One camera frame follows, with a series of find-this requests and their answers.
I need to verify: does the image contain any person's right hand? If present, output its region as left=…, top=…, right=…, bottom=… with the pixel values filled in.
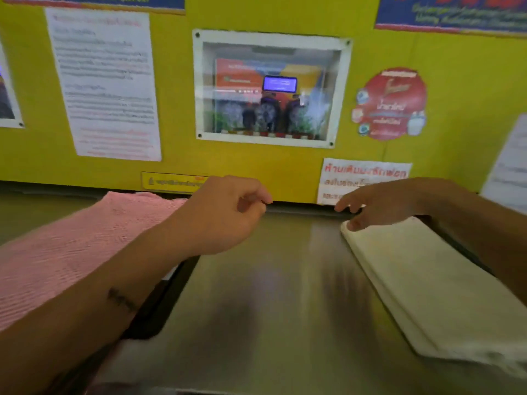
left=334, top=178, right=429, bottom=233

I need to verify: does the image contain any person's left hand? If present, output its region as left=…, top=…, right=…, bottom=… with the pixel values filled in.
left=172, top=175, right=274, bottom=258

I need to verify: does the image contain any pink mesh bag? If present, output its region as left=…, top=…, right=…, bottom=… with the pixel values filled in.
left=0, top=191, right=189, bottom=332

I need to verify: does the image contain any person's right forearm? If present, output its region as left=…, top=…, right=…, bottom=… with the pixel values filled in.
left=419, top=178, right=527, bottom=307

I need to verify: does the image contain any person's left forearm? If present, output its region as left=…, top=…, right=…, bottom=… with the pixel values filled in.
left=0, top=225, right=198, bottom=395

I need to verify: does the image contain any white red-lettered sign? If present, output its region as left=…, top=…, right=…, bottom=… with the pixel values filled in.
left=316, top=157, right=413, bottom=207

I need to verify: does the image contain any yellow warning label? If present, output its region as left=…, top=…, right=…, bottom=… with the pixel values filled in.
left=141, top=171, right=210, bottom=195

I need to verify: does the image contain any round red sticker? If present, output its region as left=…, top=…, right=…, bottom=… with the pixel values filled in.
left=351, top=67, right=429, bottom=142

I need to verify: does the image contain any black detergent drawer lid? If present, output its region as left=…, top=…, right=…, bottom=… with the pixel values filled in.
left=41, top=255, right=201, bottom=395

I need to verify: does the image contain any large standing white paper sign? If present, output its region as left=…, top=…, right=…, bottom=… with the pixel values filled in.
left=480, top=112, right=527, bottom=215

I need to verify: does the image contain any orange chemical dispenser unit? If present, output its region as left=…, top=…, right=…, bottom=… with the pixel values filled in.
left=214, top=57, right=331, bottom=139

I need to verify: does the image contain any white printed paper notice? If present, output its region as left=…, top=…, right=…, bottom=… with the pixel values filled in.
left=44, top=7, right=163, bottom=162

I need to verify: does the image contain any white-framed dispenser window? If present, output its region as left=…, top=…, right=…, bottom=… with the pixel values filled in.
left=0, top=38, right=25, bottom=129
left=192, top=29, right=354, bottom=150

